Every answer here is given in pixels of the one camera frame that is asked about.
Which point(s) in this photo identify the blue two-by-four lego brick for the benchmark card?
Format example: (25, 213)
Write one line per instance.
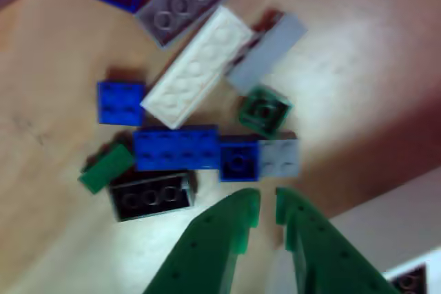
(175, 147)

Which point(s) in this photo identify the dark green lego brick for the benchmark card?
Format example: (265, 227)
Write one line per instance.
(151, 197)

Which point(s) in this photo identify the green square lego brick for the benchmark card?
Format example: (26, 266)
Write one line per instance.
(263, 111)

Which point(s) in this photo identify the grey two-by-three lego brick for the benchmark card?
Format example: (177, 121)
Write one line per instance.
(179, 8)

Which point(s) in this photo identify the light grey square lego plate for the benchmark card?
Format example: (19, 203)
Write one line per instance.
(279, 158)

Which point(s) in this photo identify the white plastic bin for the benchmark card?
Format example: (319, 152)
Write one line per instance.
(435, 273)

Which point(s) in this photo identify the green lego plate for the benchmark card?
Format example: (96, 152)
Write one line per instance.
(105, 170)

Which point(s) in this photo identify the white long lego brick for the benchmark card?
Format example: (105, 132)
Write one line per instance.
(196, 70)

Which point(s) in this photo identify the light grey narrow lego brick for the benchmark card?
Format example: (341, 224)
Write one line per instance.
(265, 53)

